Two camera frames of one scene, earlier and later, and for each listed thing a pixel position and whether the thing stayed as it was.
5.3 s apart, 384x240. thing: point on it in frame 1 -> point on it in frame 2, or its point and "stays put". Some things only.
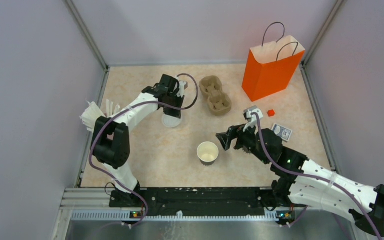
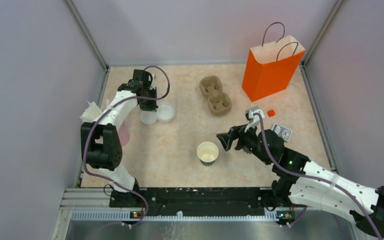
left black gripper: (175, 113) -> (150, 107)
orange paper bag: (270, 67) stays put
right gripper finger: (226, 138) stays put
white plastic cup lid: (170, 121) -> (148, 117)
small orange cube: (271, 113) stays put
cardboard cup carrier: (219, 103) stays put
